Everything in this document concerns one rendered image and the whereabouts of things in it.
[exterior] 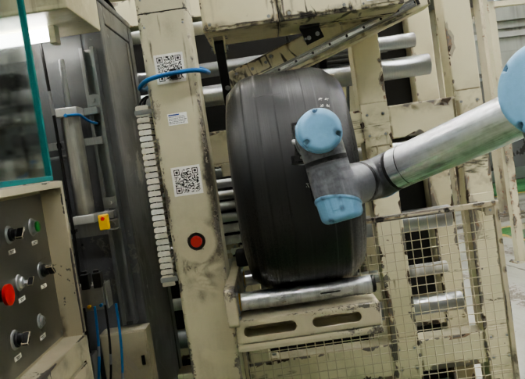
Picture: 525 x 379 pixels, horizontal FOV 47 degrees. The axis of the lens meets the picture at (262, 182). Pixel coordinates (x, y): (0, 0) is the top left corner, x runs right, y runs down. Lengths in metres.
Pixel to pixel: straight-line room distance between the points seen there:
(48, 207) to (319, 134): 0.75
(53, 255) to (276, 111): 0.62
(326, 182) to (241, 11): 0.95
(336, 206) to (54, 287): 0.76
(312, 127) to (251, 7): 0.92
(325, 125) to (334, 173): 0.08
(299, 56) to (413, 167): 0.98
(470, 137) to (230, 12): 1.03
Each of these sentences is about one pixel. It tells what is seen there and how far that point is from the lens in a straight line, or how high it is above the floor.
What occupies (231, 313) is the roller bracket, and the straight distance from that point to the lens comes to 1.50.
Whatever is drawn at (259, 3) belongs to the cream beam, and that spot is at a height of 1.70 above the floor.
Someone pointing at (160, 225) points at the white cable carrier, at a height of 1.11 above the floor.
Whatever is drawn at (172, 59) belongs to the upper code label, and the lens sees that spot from 1.59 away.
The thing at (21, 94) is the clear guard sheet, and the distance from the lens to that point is 1.44.
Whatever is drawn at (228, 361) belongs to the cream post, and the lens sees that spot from 1.65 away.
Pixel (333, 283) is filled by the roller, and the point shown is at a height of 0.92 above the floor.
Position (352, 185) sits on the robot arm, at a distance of 1.02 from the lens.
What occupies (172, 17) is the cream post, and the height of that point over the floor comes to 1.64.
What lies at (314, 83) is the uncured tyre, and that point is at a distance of 1.48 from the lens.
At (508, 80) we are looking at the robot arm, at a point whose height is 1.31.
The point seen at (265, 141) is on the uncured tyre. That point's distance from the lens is 1.37.
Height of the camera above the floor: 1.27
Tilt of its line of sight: 3 degrees down
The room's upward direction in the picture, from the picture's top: 8 degrees counter-clockwise
